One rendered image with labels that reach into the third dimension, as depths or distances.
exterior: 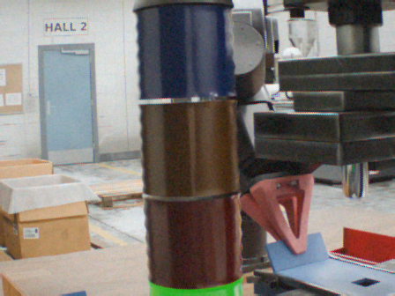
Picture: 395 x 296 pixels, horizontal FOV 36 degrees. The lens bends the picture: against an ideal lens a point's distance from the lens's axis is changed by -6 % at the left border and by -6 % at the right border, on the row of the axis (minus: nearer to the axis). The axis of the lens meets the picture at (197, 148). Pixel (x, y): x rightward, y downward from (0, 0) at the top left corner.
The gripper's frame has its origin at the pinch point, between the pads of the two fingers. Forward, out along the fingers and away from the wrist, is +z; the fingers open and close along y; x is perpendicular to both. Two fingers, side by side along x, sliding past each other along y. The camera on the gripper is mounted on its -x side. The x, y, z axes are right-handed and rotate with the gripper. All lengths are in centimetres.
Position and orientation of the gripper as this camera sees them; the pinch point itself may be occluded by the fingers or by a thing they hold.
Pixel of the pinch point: (295, 247)
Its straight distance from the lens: 62.8
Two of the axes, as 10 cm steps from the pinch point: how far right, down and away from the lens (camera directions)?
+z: 3.0, 8.9, -3.5
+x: 8.6, -0.9, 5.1
